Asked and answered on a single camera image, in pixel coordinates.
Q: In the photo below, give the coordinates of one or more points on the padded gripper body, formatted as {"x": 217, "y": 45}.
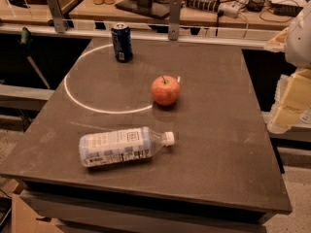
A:
{"x": 299, "y": 39}

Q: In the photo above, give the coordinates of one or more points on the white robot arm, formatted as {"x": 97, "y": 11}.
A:
{"x": 295, "y": 40}

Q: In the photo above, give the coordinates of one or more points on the red apple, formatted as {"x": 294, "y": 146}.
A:
{"x": 165, "y": 90}

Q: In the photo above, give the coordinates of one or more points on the white power adapter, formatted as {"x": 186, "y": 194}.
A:
{"x": 231, "y": 10}

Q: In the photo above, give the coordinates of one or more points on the black power strip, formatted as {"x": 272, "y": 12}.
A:
{"x": 203, "y": 5}

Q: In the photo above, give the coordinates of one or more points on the clear plastic water bottle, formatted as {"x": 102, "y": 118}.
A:
{"x": 120, "y": 146}

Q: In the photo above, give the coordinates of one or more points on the black monitor stand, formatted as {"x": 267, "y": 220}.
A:
{"x": 147, "y": 8}

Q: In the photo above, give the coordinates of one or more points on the blue soda can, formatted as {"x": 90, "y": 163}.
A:
{"x": 122, "y": 42}

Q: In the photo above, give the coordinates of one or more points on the white circle tape marking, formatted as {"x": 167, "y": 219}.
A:
{"x": 100, "y": 84}

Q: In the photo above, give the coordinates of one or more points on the cardboard box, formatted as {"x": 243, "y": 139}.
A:
{"x": 26, "y": 220}

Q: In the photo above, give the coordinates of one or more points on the right metal rail bracket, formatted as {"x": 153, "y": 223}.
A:
{"x": 174, "y": 19}

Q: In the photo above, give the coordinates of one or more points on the metal rail bracket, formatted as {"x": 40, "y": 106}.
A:
{"x": 59, "y": 22}
{"x": 174, "y": 19}

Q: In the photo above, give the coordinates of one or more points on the left metal rail bracket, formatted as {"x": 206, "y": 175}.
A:
{"x": 59, "y": 22}

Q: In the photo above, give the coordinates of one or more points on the green clamp handle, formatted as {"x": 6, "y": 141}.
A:
{"x": 25, "y": 36}

